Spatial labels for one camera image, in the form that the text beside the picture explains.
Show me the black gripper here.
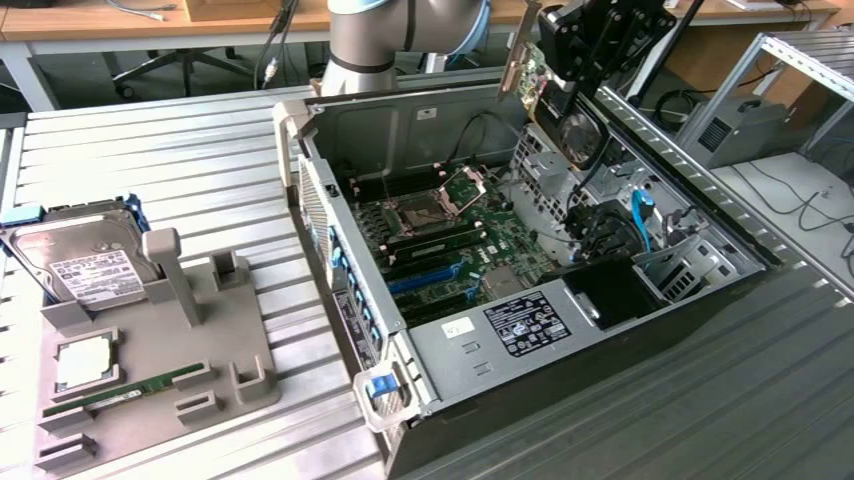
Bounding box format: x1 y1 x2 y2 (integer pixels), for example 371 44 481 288
537 0 681 87

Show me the green graphics card black cooler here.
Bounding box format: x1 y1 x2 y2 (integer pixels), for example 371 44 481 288
497 0 613 170

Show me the black slanted pole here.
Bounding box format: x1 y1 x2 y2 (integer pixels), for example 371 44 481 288
627 0 706 102

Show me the grey computer tower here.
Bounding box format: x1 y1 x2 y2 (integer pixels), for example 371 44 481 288
693 99 794 170

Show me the metal socket cover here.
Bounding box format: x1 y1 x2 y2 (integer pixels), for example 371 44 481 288
437 167 497 217

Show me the open grey PC case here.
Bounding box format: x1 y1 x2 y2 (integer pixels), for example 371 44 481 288
271 69 786 479

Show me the green motherboard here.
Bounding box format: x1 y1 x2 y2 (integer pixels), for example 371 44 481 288
346 164 582 326

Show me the CPU socket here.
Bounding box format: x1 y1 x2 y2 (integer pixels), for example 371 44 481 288
393 197 455 234

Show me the metal disk bay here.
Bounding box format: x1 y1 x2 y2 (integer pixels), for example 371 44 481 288
630 239 744 307

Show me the silver chipset heatsink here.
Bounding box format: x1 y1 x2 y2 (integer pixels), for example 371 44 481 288
482 269 527 297

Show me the cardboard box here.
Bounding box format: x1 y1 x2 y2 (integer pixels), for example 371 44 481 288
183 0 287 23

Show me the blue expansion slot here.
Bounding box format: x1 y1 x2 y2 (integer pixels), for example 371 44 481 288
387 267 463 297

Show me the office chair base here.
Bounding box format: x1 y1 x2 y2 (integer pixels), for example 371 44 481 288
110 47 266 100

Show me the grey power supply unit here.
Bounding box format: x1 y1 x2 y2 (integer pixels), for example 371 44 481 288
406 287 603 402

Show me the wooden desk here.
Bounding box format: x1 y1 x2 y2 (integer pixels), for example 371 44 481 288
0 0 844 114

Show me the grey plastic parts rack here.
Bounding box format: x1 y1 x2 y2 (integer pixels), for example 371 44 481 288
32 227 286 474

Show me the hard disk in blue caddy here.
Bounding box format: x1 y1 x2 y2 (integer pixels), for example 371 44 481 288
0 194 166 314

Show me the green RAM stick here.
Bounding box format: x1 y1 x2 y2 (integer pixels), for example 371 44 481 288
40 362 206 419

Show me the silver CPU chip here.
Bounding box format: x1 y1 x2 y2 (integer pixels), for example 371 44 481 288
54 339 116 395

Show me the aluminium shelf frame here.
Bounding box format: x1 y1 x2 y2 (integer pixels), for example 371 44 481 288
673 27 854 154

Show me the blue flat wire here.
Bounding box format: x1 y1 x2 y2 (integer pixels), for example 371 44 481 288
629 187 660 257

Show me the thin hanging cable with plug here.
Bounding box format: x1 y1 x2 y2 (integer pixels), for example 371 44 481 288
253 0 301 91

